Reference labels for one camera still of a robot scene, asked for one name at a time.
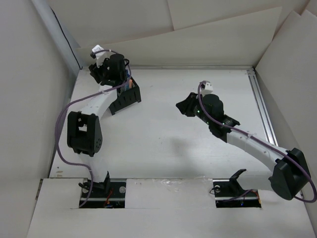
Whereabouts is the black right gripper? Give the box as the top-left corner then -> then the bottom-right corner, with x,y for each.
175,92 -> 213,125

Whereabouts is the orange capped glue stick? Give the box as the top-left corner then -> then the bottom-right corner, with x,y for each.
127,78 -> 133,90

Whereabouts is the clear blue spray bottle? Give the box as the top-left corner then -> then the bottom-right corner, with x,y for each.
125,69 -> 131,88

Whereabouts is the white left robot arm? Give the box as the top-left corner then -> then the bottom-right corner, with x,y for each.
67,54 -> 128,157

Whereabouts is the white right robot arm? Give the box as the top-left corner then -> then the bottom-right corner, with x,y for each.
176,92 -> 317,202

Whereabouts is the black slotted organizer box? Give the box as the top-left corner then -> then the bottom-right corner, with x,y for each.
109,77 -> 142,115

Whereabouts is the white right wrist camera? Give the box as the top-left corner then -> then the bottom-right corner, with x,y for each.
199,81 -> 213,96

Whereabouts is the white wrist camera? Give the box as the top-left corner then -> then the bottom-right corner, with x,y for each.
199,81 -> 213,96
90,45 -> 107,67

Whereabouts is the aluminium rail back edge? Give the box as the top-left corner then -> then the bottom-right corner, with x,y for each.
131,65 -> 253,70

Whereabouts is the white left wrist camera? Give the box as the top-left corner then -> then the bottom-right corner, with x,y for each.
90,45 -> 107,67

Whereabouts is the aluminium rail right side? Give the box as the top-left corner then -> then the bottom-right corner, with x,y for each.
247,67 -> 278,146

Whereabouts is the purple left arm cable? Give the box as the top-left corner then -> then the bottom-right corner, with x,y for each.
54,49 -> 130,206

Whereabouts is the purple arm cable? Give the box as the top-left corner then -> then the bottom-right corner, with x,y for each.
54,49 -> 130,206
197,80 -> 317,203

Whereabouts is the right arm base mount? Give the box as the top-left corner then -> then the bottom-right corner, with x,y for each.
209,169 -> 262,208

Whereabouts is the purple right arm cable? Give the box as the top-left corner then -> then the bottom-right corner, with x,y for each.
197,80 -> 317,203

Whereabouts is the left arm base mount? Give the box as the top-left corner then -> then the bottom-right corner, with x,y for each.
79,173 -> 127,209

